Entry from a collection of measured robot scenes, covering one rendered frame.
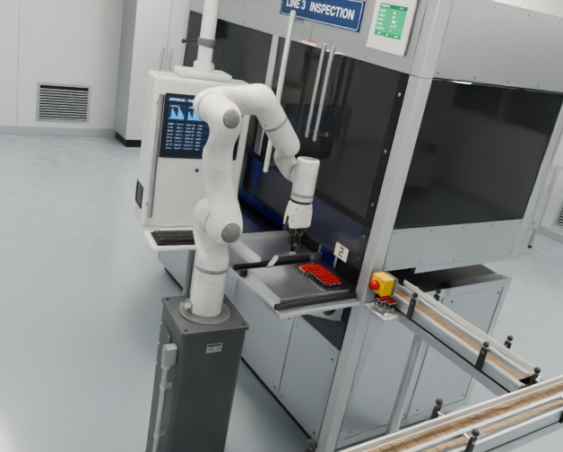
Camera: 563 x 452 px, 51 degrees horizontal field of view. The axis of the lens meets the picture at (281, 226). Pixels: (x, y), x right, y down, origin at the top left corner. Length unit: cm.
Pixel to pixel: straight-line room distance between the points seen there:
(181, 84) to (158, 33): 434
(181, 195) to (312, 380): 110
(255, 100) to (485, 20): 94
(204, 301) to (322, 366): 83
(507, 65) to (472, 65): 21
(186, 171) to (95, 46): 463
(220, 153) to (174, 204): 113
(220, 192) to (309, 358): 115
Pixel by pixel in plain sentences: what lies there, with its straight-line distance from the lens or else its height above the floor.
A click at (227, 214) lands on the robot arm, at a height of 128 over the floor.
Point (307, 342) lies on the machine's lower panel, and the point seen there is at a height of 51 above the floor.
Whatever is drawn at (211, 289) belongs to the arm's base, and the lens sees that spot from 213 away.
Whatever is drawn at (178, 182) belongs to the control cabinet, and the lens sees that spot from 300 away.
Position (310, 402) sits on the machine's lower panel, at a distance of 292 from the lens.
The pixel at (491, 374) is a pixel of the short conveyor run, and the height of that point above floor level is 90.
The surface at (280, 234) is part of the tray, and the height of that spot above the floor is 90.
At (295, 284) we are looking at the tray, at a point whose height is 88.
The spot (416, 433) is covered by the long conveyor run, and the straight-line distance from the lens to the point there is 179.
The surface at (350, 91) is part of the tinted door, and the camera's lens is 253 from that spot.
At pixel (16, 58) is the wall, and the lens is 732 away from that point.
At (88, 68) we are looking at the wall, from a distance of 750.
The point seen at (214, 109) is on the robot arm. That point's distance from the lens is 186.
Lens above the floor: 199
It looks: 21 degrees down
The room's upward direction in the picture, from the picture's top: 11 degrees clockwise
